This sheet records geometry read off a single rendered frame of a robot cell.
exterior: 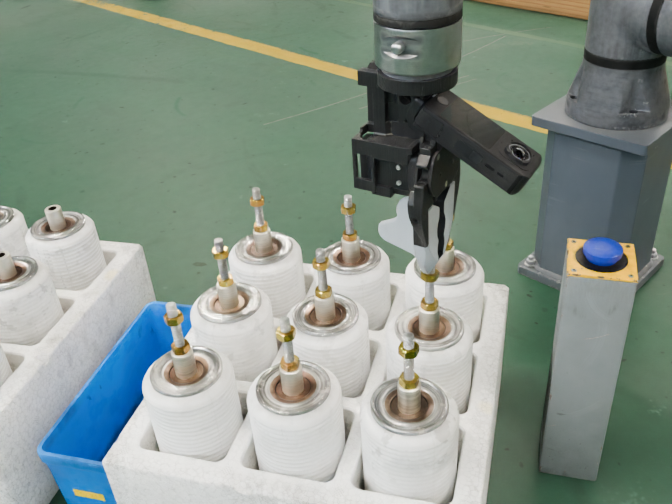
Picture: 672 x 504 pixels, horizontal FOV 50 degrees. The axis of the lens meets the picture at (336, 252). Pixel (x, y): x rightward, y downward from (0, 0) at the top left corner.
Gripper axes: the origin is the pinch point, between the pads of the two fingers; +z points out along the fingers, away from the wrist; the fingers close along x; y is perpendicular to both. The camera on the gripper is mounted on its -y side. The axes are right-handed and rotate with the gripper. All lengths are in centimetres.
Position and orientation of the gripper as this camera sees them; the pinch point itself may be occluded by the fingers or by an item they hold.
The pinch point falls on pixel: (436, 260)
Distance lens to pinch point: 74.0
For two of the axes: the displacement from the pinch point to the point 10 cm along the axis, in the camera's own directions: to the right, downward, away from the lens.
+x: -5.0, 5.1, -7.0
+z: 0.6, 8.3, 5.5
